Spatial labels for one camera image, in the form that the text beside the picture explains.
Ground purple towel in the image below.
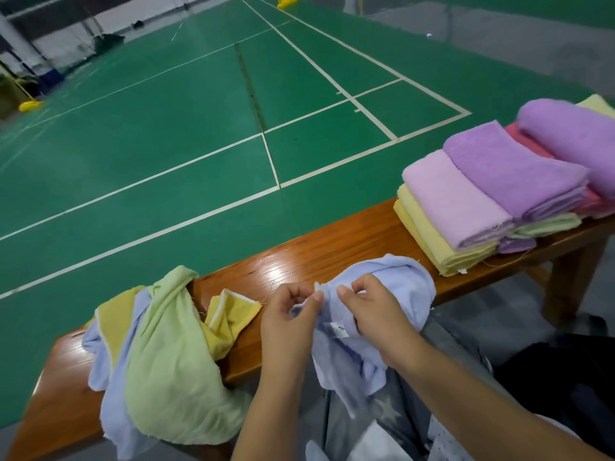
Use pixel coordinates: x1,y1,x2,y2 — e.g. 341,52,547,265
516,97,615,200
495,235,539,255
442,120,592,223

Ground white blue towel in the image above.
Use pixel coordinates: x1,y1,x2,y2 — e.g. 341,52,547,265
291,253,438,419

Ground light pink towel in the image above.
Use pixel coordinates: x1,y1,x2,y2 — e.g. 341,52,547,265
402,149,517,250

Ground hot pink towel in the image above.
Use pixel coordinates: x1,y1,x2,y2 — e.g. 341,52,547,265
504,122,615,220

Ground person's left hand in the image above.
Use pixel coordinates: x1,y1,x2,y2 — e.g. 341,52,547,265
259,281,326,385

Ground person's right hand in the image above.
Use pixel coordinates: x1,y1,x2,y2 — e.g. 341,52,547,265
336,273,429,371

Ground yellow white striped cloth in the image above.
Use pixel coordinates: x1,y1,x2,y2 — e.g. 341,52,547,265
200,289,263,362

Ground light green striped towel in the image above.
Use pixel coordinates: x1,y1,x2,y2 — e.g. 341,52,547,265
507,212,584,240

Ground yellow green towel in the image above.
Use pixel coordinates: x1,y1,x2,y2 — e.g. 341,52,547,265
125,264,254,446

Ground light blue towel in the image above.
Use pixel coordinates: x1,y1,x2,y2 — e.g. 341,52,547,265
81,287,160,461

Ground brown wooden bench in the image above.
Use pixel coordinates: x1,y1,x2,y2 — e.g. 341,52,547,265
4,197,615,461

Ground person's right forearm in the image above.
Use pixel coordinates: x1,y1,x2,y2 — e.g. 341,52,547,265
394,341,611,461

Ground person's left forearm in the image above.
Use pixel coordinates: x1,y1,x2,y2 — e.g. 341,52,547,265
231,369,323,461

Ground person's grey trousers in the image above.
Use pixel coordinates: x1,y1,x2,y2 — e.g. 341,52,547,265
322,316,501,461

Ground pale yellow towel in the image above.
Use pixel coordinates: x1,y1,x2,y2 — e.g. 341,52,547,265
396,183,501,277
577,93,615,121
392,199,438,270

